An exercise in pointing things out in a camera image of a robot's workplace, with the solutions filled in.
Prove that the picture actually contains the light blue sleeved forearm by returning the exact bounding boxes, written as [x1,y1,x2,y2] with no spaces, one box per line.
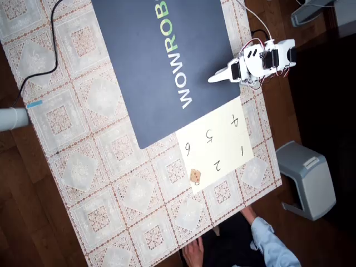
[249,216,301,267]

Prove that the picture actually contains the person's right hand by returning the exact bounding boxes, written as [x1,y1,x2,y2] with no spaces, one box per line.
[240,206,257,225]

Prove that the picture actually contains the person's left hand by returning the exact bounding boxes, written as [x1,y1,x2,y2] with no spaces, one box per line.
[182,238,205,267]

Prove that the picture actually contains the cream paper with handwritten numbers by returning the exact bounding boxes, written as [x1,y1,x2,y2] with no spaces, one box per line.
[175,98,254,195]

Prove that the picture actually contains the dark blue WOWROBO mat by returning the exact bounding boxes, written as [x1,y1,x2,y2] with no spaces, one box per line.
[91,0,241,150]

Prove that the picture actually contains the pale grey box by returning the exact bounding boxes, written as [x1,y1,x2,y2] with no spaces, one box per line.
[335,0,356,38]

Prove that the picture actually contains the grey plastic step stool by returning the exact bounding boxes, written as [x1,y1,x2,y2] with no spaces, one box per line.
[275,140,337,222]

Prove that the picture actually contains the white lace patterned tablecloth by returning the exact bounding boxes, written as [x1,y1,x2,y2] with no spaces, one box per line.
[0,0,283,267]

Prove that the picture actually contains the black trousers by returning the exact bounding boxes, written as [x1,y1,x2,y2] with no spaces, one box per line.
[200,212,265,267]

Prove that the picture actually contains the white cylindrical tube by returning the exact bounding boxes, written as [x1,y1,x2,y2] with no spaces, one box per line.
[0,107,30,131]

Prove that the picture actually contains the thin white cable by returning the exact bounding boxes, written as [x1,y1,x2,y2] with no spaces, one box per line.
[236,0,275,42]

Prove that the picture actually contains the long black cable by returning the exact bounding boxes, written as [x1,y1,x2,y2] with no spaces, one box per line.
[11,0,65,108]

